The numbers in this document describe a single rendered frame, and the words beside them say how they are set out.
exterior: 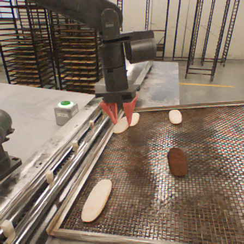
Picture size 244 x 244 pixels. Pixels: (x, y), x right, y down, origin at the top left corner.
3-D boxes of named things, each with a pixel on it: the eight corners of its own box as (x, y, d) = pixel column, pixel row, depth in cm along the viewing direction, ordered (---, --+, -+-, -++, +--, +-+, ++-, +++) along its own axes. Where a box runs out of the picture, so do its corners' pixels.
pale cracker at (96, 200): (98, 180, 42) (97, 175, 42) (115, 181, 41) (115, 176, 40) (76, 221, 34) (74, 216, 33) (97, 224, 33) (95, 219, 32)
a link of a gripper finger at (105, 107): (113, 119, 59) (107, 87, 55) (136, 119, 57) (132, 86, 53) (103, 129, 53) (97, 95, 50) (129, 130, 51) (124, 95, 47)
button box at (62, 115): (65, 123, 89) (62, 99, 84) (82, 126, 87) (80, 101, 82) (55, 133, 82) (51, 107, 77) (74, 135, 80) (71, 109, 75)
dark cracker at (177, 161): (166, 149, 48) (166, 145, 48) (183, 148, 47) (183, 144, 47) (169, 177, 39) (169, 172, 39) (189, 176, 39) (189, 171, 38)
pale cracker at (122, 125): (122, 117, 60) (122, 114, 59) (134, 117, 58) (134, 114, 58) (109, 133, 51) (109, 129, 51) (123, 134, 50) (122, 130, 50)
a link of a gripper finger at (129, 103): (117, 119, 59) (111, 87, 55) (141, 119, 56) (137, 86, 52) (108, 129, 53) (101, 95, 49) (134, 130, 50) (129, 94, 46)
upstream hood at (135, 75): (137, 58, 207) (138, 48, 203) (155, 58, 203) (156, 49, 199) (95, 99, 99) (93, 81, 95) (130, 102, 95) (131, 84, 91)
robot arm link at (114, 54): (96, 41, 48) (98, 41, 43) (124, 36, 49) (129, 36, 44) (101, 70, 51) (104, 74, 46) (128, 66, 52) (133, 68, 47)
